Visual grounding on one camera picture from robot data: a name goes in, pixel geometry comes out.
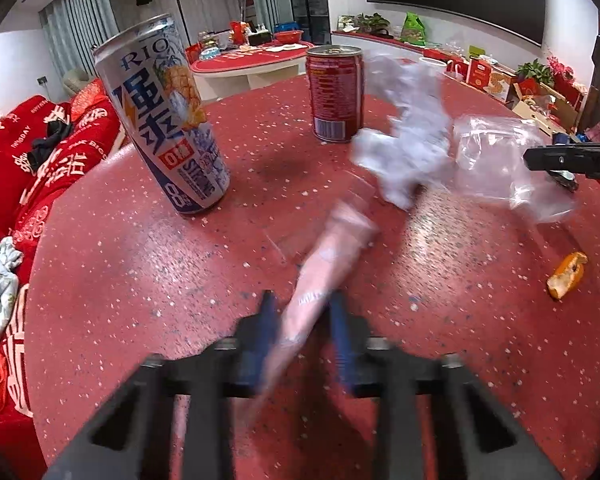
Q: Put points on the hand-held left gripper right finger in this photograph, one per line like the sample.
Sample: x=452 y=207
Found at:
x=342 y=340

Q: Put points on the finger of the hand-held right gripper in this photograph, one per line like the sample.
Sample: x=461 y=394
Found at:
x=565 y=181
x=560 y=159

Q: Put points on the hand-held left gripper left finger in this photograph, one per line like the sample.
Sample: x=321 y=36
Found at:
x=262 y=340

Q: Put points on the clear plastic bag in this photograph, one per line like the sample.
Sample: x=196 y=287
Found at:
x=505 y=160

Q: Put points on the open cardboard box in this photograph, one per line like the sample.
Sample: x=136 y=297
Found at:
x=535 y=107

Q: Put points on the bushy green potted plant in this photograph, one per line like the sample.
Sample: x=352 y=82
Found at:
x=535 y=72

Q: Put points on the pink flower bouquet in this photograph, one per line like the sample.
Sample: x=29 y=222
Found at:
x=560 y=67

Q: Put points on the orange peel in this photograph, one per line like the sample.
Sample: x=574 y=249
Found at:
x=567 y=275

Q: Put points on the orange snack box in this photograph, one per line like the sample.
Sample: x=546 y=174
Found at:
x=490 y=77

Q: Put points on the white crumpled plastic bag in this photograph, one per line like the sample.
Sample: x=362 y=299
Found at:
x=410 y=125

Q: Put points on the green printed bag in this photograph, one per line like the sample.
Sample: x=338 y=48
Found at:
x=412 y=27

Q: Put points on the white television console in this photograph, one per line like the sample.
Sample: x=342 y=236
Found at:
x=370 y=40

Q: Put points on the small leafy potted plant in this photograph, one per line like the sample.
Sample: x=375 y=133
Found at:
x=372 y=22

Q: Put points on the red drink can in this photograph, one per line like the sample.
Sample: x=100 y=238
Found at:
x=335 y=92

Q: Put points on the tall white blue drink can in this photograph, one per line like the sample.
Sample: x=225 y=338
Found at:
x=162 y=115

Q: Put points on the round red table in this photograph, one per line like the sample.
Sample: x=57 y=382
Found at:
x=250 y=63

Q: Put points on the black cloth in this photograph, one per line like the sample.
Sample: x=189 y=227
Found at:
x=50 y=142

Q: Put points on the red plastic basin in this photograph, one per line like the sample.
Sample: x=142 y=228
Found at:
x=287 y=37

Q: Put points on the sofa with red cover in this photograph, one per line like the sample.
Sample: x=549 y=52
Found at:
x=10 y=175

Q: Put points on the blue plastic stool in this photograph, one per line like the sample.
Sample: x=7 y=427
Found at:
x=286 y=27

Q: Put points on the beige armchair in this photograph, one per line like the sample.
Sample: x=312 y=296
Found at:
x=77 y=81

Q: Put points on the grey green curtain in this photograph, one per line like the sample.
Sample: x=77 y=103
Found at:
x=75 y=25

